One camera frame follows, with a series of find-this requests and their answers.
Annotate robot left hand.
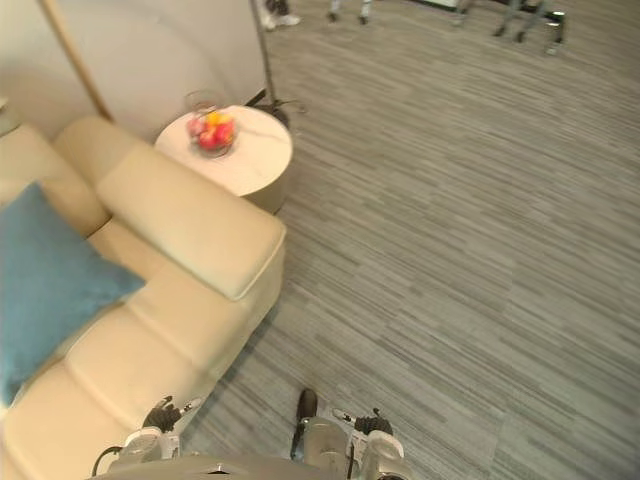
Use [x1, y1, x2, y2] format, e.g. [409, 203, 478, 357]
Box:
[141, 394, 204, 434]

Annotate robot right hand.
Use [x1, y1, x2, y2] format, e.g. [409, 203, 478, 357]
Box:
[331, 406, 394, 437]

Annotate robot grey torso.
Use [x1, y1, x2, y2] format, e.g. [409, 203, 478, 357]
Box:
[105, 452, 321, 480]

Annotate teal square cushion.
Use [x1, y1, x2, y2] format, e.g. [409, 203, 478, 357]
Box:
[0, 180, 147, 407]

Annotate cream leather sofa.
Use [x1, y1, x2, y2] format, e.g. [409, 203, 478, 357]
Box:
[0, 115, 288, 480]

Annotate round white marble side table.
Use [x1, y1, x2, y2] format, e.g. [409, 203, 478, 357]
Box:
[154, 103, 294, 216]

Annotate red apple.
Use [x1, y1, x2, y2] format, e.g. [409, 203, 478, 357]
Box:
[197, 122, 235, 151]

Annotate clear glass fruit bowl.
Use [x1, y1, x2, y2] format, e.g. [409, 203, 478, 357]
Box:
[183, 89, 241, 160]

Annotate slanted light wooden pole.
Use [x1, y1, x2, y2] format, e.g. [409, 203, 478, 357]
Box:
[38, 0, 114, 122]

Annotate grey metal stand pole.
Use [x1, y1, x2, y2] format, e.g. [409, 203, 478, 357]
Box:
[251, 0, 304, 127]

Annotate person's white shoe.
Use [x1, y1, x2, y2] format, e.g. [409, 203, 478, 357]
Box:
[262, 12, 302, 30]

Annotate grey chair legs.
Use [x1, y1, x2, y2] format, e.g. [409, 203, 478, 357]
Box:
[325, 0, 375, 25]

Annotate metal wheeled rack frame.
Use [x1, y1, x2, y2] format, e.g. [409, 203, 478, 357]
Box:
[449, 0, 568, 57]

